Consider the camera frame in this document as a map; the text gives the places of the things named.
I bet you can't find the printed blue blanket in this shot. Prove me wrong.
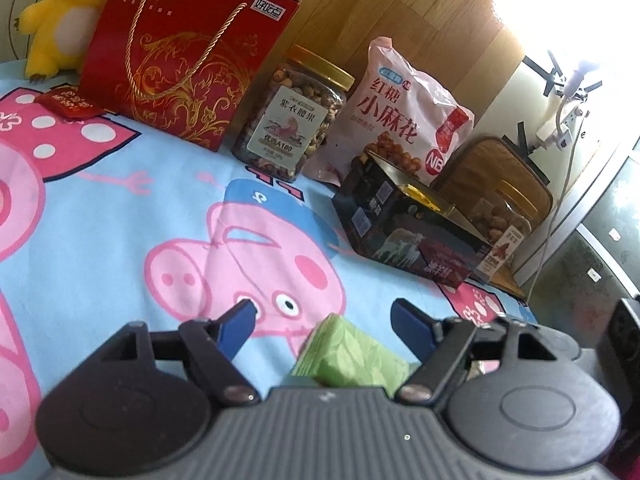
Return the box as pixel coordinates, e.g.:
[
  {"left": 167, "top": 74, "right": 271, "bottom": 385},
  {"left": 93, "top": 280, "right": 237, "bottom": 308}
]
[{"left": 0, "top": 57, "right": 538, "bottom": 461}]

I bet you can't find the pink snack bag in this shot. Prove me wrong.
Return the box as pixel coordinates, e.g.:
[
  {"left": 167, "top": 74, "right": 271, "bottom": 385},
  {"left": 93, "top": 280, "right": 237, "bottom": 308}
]
[{"left": 305, "top": 37, "right": 476, "bottom": 196}]

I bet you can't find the white power plug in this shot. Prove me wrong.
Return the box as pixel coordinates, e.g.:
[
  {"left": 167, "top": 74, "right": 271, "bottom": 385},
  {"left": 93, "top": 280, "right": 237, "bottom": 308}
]
[{"left": 537, "top": 105, "right": 586, "bottom": 151}]

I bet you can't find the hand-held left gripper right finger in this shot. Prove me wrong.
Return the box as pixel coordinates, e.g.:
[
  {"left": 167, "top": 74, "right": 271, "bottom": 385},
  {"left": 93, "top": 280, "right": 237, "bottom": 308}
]
[{"left": 390, "top": 299, "right": 566, "bottom": 405}]

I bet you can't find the yellow duck plush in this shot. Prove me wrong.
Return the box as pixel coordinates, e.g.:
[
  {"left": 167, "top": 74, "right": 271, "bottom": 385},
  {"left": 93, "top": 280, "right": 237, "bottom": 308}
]
[{"left": 20, "top": 0, "right": 116, "bottom": 81}]

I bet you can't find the green cracker packet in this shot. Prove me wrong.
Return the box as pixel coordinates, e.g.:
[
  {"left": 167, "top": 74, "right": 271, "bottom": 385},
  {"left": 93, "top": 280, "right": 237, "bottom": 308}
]
[{"left": 290, "top": 312, "right": 423, "bottom": 390}]

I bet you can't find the pecan jar with gold lid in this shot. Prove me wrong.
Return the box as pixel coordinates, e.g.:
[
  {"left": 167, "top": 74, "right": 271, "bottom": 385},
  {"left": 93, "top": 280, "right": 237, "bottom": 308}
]
[{"left": 460, "top": 180, "right": 533, "bottom": 283}]

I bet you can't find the wooden headboard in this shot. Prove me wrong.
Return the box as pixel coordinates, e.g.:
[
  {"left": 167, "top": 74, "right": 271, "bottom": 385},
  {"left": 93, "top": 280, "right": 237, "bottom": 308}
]
[{"left": 287, "top": 0, "right": 531, "bottom": 161}]

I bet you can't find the cashew jar with gold lid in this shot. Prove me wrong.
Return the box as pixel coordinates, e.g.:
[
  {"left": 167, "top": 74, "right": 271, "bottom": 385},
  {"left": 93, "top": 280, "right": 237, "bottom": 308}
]
[{"left": 232, "top": 45, "right": 356, "bottom": 181}]

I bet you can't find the small red packet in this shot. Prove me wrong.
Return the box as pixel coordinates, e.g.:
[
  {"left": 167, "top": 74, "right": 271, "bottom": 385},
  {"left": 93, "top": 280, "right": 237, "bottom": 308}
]
[{"left": 37, "top": 87, "right": 106, "bottom": 121}]

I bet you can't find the window frame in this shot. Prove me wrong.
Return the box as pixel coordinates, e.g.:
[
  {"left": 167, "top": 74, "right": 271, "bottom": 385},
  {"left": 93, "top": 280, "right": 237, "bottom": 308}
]
[{"left": 515, "top": 150, "right": 640, "bottom": 311}]

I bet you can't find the white cable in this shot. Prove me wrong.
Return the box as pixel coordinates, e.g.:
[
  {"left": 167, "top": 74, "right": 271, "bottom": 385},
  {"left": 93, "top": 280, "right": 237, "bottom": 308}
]
[{"left": 527, "top": 72, "right": 583, "bottom": 303}]

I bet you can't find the black printed box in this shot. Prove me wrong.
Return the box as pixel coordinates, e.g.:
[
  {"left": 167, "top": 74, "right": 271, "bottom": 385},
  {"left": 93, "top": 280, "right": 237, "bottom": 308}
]
[{"left": 332, "top": 152, "right": 493, "bottom": 288}]

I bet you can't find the brown woven mat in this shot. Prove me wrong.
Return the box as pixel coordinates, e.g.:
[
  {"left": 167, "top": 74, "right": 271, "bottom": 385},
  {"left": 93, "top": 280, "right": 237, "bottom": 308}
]
[{"left": 432, "top": 135, "right": 553, "bottom": 301}]

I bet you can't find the red gift bag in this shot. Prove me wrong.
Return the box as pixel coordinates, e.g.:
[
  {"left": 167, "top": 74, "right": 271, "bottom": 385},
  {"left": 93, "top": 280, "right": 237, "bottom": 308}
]
[{"left": 79, "top": 0, "right": 301, "bottom": 153}]

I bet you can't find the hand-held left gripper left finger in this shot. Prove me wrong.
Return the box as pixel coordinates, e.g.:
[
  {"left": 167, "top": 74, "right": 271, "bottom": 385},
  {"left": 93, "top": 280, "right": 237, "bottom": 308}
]
[{"left": 95, "top": 300, "right": 262, "bottom": 406}]

